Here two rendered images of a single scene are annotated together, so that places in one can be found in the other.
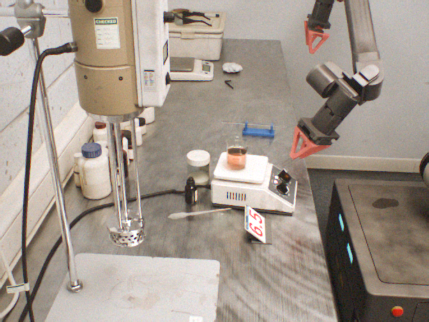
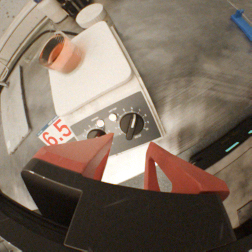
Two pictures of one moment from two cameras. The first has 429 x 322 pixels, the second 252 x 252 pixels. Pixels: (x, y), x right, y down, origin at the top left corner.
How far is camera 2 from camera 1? 1.16 m
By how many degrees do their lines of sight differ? 75
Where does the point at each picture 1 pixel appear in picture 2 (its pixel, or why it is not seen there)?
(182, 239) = (37, 92)
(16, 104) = not seen: outside the picture
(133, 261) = (18, 89)
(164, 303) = (9, 124)
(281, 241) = not seen: hidden behind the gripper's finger
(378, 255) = (231, 168)
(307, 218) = (107, 176)
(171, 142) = not seen: outside the picture
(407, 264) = (230, 185)
